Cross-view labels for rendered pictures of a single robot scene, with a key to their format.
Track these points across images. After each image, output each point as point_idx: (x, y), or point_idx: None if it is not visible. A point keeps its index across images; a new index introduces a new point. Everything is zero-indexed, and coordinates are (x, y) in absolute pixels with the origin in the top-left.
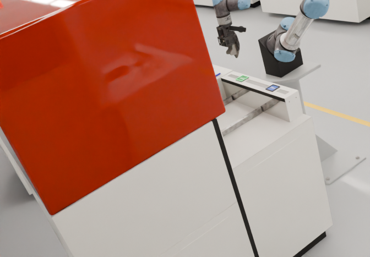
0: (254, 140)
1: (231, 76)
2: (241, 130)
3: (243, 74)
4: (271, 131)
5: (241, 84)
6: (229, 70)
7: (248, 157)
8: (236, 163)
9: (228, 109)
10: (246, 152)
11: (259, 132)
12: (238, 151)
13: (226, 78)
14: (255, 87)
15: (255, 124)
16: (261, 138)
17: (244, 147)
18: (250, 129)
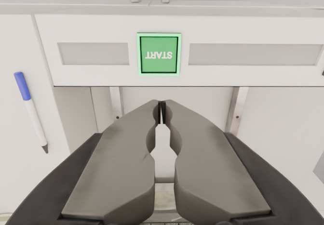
0: (296, 138)
1: (79, 53)
2: (247, 131)
3: (123, 20)
4: (315, 104)
5: (195, 85)
6: (16, 21)
7: (311, 168)
8: (299, 182)
9: (149, 95)
10: (301, 162)
11: (292, 119)
12: (285, 167)
13: (84, 80)
14: (269, 81)
15: (263, 103)
16: (308, 129)
17: (290, 157)
18: (263, 119)
